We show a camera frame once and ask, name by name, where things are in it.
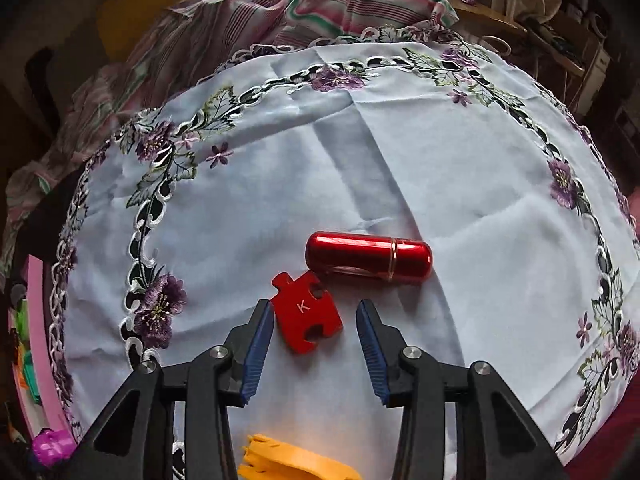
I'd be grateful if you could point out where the yellow plastic toy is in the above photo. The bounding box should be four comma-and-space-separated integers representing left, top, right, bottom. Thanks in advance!
237, 433, 362, 480

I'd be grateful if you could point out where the red puzzle piece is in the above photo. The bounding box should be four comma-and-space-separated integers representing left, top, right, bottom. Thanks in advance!
270, 270, 344, 356

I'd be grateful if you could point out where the pink striped bedsheet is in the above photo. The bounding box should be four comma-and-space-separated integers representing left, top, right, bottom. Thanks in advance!
0, 0, 458, 281

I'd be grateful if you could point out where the red metallic capsule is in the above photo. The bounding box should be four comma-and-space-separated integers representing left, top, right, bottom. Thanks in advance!
305, 231, 434, 281

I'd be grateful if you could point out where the orange plastic piece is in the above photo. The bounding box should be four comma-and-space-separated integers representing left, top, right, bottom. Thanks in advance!
16, 345, 31, 391

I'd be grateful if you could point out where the white embroidered floral tablecloth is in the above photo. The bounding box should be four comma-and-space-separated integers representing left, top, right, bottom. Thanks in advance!
47, 27, 640, 480

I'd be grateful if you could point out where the pink-edged white box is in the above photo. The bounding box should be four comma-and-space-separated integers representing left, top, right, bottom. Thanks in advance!
7, 255, 76, 446

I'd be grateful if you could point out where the cluttered wooden desk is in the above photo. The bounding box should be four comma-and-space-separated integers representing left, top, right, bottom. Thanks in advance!
440, 0, 613, 116

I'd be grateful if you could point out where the teal plastic toy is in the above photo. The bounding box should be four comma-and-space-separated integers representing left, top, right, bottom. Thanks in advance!
22, 355, 45, 403

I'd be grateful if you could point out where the green and white round container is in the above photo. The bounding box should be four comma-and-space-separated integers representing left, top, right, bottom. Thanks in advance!
12, 299, 32, 335

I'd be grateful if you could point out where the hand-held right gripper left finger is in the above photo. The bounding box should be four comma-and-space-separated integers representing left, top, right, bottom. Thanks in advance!
65, 299, 275, 480

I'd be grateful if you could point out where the purple plastic toy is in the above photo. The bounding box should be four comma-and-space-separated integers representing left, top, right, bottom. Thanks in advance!
31, 427, 76, 467

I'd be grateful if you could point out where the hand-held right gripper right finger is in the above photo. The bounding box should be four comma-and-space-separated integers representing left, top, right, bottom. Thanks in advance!
356, 299, 571, 480

